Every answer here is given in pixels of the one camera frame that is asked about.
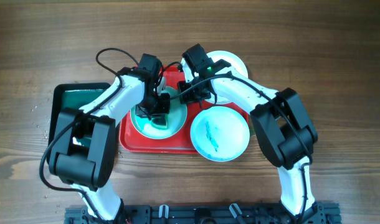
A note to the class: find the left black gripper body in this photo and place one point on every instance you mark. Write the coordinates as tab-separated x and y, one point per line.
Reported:
153	106

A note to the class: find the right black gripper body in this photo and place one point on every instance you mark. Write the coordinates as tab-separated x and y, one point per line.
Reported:
193	95

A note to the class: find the white plate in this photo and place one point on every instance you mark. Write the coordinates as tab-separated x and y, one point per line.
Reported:
235	61
175	120
220	134

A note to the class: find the green yellow sponge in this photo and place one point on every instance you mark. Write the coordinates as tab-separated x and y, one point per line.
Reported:
160	122

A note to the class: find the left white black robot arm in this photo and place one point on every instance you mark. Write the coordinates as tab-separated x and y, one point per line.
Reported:
89	177

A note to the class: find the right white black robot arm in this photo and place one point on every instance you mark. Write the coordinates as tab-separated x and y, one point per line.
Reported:
284	130

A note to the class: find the red plastic tray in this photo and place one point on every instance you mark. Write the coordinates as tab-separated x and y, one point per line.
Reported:
180	143

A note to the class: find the black water tray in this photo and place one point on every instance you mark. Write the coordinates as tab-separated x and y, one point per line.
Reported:
76	95

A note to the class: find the black aluminium base frame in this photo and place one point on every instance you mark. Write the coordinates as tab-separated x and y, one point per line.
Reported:
259	213

